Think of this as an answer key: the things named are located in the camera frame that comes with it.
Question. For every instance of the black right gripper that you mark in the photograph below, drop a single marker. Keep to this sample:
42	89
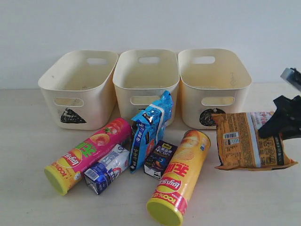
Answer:
286	121

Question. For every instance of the orange noodle packet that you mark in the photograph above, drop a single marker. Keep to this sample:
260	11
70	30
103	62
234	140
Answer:
240	146

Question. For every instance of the purple juice carton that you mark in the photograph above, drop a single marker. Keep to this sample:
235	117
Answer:
159	158

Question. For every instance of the blue cookie snack bag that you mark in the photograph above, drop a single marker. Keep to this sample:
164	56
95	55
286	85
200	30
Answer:
149	128

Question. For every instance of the yellow Lays chips can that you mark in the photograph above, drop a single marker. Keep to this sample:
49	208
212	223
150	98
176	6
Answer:
170	198

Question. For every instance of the pink Lays chips can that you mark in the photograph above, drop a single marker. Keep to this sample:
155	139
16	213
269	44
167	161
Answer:
68	170

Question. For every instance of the cream bin with circle mark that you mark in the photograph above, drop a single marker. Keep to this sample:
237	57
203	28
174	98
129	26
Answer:
213	80

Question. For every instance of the cream bin with square mark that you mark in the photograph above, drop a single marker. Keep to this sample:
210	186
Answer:
141	77

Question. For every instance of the blue white milk carton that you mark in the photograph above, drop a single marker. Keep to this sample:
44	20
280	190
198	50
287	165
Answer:
101	174

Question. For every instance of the cream bin with triangle mark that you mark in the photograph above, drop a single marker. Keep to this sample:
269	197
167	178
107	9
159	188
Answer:
78	89

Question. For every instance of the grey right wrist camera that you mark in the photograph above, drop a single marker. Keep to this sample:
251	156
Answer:
293	77

